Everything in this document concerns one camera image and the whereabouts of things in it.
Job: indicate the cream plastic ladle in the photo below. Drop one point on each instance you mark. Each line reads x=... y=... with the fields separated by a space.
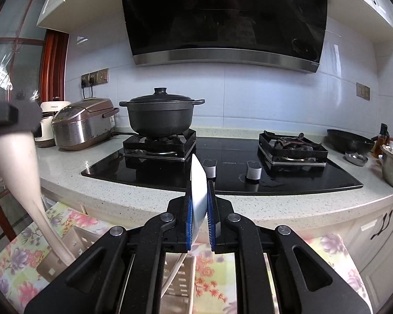
x=19 y=170

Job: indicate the silver rice cooker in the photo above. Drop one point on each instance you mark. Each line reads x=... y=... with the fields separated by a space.
x=82 y=124

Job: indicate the beige perforated utensil basket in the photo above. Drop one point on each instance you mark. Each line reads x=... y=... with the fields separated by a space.
x=82 y=242

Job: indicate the wooden chopstick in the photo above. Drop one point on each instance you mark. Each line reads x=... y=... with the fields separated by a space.
x=82 y=210

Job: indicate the gas stove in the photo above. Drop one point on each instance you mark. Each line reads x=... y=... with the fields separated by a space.
x=180 y=144

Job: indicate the wall outlet panel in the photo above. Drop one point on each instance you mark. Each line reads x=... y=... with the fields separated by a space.
x=98 y=77

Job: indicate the black wok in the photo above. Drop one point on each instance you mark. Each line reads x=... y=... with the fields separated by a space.
x=350 y=142

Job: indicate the black range hood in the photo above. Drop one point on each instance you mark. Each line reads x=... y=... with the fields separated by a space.
x=222 y=16

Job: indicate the black cooking pot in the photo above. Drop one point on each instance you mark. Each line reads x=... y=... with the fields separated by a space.
x=160 y=117

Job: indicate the oil bottle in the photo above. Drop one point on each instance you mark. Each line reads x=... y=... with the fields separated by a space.
x=379 y=142

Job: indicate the floral tablecloth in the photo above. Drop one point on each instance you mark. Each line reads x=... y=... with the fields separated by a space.
x=16 y=268

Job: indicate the small steel dish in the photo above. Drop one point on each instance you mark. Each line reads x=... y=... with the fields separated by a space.
x=356 y=158

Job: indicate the white ceramic spoon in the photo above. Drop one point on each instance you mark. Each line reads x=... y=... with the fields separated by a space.
x=198 y=186

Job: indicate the black burner grate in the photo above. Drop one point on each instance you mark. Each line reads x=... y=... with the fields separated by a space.
x=317 y=152

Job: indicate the red wooden door frame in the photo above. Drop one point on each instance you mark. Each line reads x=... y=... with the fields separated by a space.
x=54 y=65

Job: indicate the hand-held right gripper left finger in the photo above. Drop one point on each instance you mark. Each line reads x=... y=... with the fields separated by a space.
x=189 y=222

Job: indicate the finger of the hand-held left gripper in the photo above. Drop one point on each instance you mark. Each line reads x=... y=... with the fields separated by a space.
x=6 y=114

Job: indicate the black pot lid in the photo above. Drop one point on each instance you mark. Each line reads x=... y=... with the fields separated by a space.
x=160 y=96

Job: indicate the wall switch panel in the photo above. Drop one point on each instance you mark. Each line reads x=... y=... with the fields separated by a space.
x=363 y=91

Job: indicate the black glass gas cooktop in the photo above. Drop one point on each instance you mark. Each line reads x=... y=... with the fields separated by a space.
x=232 y=152

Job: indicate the white upper cabinet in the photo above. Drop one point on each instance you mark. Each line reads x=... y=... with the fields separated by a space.
x=357 y=0
x=85 y=3

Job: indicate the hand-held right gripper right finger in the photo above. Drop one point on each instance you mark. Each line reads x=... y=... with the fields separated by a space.
x=211 y=222

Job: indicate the white lower cabinets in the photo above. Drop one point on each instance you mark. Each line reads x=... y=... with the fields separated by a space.
x=363 y=235

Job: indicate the white kitchen appliance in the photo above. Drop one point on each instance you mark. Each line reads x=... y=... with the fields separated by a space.
x=46 y=130

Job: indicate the silver stove knob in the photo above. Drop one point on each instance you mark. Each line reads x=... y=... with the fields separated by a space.
x=253 y=171
x=210 y=170

